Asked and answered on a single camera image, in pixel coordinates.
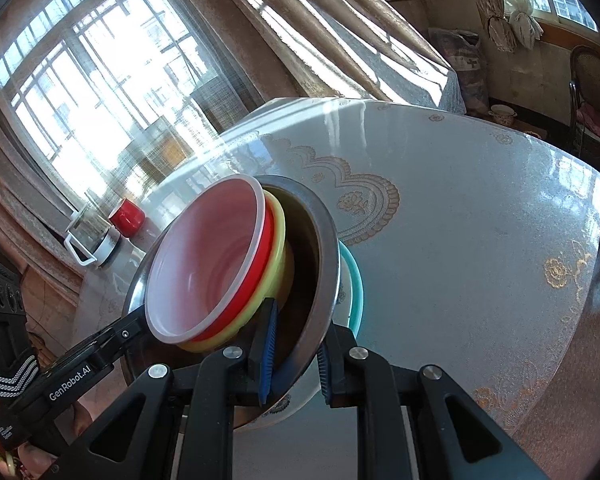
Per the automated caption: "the large white printed-rim plate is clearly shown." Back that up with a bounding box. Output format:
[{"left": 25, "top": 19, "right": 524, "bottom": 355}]
[{"left": 232, "top": 260, "right": 356, "bottom": 431}]

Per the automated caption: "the beige patterned curtain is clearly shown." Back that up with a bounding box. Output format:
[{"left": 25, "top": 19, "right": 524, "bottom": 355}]
[
  {"left": 0, "top": 120, "right": 131, "bottom": 301},
  {"left": 155, "top": 0, "right": 466, "bottom": 116}
]

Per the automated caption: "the small white pot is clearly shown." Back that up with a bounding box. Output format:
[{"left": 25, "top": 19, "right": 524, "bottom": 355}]
[{"left": 489, "top": 104, "right": 518, "bottom": 127}]

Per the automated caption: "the glass electric kettle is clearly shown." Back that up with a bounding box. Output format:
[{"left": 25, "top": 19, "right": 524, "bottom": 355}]
[{"left": 63, "top": 205, "right": 121, "bottom": 267}]

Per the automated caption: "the large grid window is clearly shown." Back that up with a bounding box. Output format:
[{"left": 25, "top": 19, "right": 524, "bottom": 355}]
[{"left": 0, "top": 0, "right": 261, "bottom": 201}]

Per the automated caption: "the teal plastic plate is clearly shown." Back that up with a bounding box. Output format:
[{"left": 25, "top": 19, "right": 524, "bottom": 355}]
[{"left": 337, "top": 242, "right": 365, "bottom": 336}]

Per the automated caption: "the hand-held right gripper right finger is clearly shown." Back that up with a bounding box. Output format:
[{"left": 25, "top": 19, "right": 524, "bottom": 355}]
[{"left": 316, "top": 327, "right": 551, "bottom": 480}]

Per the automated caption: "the yellow plastic bowl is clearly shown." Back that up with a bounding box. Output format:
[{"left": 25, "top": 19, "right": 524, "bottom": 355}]
[{"left": 177, "top": 187, "right": 296, "bottom": 353}]

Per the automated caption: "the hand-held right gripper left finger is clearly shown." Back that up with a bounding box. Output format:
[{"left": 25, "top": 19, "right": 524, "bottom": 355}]
[{"left": 45, "top": 297, "right": 281, "bottom": 480}]

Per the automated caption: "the floral fabric bag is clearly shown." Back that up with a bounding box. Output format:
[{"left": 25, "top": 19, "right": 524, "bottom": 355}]
[{"left": 430, "top": 27, "right": 488, "bottom": 116}]

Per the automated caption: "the person's left forearm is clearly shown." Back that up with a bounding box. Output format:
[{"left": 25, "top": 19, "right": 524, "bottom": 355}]
[{"left": 0, "top": 347, "right": 42, "bottom": 402}]

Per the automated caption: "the stainless steel bowl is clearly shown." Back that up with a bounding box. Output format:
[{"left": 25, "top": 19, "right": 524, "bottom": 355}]
[{"left": 120, "top": 175, "right": 341, "bottom": 431}]

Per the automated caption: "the round-back wooden chair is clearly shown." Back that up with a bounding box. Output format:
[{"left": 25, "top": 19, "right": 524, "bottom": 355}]
[{"left": 567, "top": 45, "right": 600, "bottom": 151}]

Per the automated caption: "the red plastic bowl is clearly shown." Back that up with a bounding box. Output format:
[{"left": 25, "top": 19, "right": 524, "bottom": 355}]
[{"left": 144, "top": 174, "right": 273, "bottom": 345}]

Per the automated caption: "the red mug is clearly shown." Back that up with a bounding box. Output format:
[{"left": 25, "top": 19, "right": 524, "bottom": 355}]
[{"left": 108, "top": 198, "right": 147, "bottom": 237}]

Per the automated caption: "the tied beige curtain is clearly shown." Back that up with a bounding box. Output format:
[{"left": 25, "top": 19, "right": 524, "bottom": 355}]
[{"left": 455, "top": 0, "right": 546, "bottom": 53}]

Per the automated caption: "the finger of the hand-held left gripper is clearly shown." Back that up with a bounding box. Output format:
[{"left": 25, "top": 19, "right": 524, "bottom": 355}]
[{"left": 80, "top": 309, "right": 150, "bottom": 368}]

